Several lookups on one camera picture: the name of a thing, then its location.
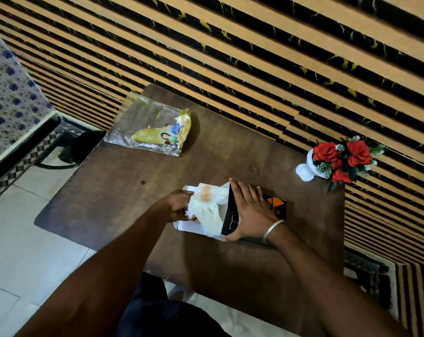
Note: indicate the person's right forearm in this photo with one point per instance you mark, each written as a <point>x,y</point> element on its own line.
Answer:
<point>331,287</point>

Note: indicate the person's right middle finger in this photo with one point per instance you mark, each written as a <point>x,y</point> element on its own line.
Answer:
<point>246,194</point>

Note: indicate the person's right hand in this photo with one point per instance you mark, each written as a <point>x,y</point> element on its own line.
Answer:
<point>254,214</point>

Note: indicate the red artificial rose bouquet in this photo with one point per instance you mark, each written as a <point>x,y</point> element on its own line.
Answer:
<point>352,156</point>

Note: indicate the white vase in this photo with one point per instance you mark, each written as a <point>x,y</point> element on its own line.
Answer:
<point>306,170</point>

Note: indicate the person's right little finger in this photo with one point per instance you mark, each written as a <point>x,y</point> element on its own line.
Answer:
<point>261,199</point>

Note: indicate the clear plastic bag yellow print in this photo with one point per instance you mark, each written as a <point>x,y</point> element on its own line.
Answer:
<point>148,126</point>

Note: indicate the person's left hand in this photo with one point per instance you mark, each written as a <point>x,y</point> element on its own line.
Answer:
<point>175,205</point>

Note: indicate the person's right thumb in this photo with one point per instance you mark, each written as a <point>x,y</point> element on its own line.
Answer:
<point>232,236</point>

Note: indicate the person's left fingers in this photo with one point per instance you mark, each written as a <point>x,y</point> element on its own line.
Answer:
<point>190,203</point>

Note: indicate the bed with blue floral sheet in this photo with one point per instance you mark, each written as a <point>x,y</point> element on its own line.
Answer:
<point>10,98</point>

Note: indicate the black cardboard box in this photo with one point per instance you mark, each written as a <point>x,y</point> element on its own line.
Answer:
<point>231,214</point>

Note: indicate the person's left forearm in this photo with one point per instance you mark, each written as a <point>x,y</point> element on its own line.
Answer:
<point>103,277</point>

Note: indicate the person's dark trousers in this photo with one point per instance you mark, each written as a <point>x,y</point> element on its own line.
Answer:
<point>162,312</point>

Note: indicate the white foam wrap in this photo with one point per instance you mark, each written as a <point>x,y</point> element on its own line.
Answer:
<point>206,210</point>

